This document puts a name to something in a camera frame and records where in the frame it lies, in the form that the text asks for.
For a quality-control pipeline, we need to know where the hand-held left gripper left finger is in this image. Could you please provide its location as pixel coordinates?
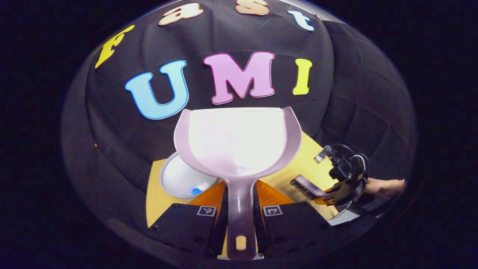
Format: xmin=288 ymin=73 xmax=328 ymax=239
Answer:
xmin=144 ymin=181 xmax=229 ymax=259

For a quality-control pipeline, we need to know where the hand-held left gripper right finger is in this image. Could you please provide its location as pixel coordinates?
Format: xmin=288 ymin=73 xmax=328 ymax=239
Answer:
xmin=253 ymin=179 xmax=337 ymax=259

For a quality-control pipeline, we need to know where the small pale purple broom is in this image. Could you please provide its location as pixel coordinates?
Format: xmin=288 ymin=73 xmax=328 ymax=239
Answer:
xmin=290 ymin=175 xmax=328 ymax=200

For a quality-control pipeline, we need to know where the white round garbage bin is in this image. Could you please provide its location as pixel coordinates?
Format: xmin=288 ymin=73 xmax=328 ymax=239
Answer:
xmin=159 ymin=151 xmax=221 ymax=200

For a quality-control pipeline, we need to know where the pale purple dustpan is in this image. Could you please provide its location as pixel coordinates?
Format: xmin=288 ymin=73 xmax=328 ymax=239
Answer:
xmin=174 ymin=106 xmax=302 ymax=261

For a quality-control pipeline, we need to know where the yellow wooden desktop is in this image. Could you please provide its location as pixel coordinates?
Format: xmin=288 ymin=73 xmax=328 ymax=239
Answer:
xmin=146 ymin=131 xmax=338 ymax=260

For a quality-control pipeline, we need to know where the black backdrop cloth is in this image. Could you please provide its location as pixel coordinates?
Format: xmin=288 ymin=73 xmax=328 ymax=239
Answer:
xmin=62 ymin=0 xmax=417 ymax=232

